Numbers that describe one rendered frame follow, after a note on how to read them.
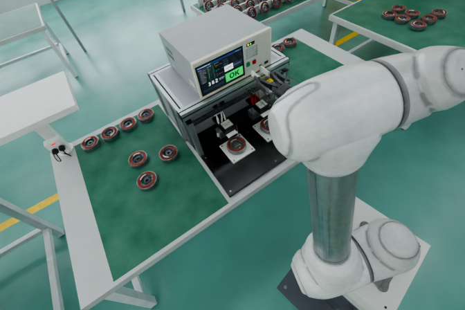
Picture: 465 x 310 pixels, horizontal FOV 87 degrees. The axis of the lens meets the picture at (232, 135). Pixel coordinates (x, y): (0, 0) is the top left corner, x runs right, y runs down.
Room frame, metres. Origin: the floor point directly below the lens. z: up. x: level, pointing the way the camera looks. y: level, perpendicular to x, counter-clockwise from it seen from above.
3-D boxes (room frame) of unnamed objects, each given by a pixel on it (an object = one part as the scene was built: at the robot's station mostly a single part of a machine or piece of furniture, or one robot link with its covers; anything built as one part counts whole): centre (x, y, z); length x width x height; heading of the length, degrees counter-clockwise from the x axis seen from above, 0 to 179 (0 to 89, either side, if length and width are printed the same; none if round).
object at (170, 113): (1.11, 0.35, 0.91); 0.28 x 0.03 x 0.32; 26
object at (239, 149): (0.84, -0.01, 0.80); 0.11 x 0.11 x 0.04
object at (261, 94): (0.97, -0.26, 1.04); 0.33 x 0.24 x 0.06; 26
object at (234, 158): (0.84, -0.01, 0.78); 0.15 x 0.15 x 0.01; 26
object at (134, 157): (0.89, 0.58, 0.77); 0.11 x 0.11 x 0.04
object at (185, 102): (1.18, 0.02, 1.09); 0.68 x 0.44 x 0.05; 116
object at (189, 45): (1.18, 0.01, 1.22); 0.44 x 0.39 x 0.20; 116
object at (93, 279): (1.11, -0.01, 0.72); 2.20 x 1.01 x 0.05; 116
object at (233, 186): (0.90, -0.12, 0.76); 0.64 x 0.47 x 0.02; 116
